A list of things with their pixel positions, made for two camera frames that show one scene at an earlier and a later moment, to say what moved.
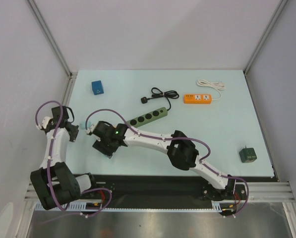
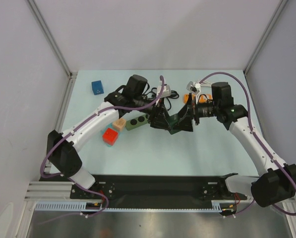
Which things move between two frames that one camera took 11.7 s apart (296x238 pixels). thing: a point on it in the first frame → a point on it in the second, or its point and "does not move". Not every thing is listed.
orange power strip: x=197 y=98 does not move
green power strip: x=148 y=117 does not move
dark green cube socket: x=247 y=154 → x=172 y=120
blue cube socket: x=97 y=87 does not move
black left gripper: x=75 y=132 → x=158 y=118
